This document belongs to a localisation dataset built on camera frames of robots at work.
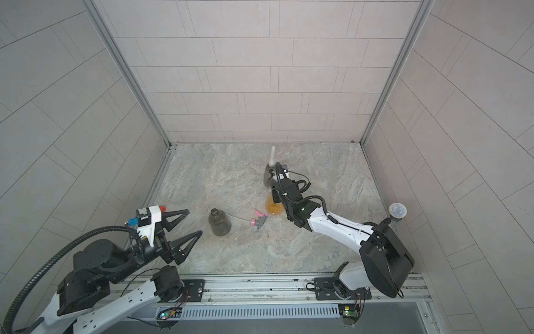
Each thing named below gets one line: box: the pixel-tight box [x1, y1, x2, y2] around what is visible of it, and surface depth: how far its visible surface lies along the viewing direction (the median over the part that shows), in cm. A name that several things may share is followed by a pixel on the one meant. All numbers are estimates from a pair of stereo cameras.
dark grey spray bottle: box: [208, 208, 232, 237], surface depth 79 cm
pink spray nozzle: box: [250, 209, 269, 229], surface depth 88 cm
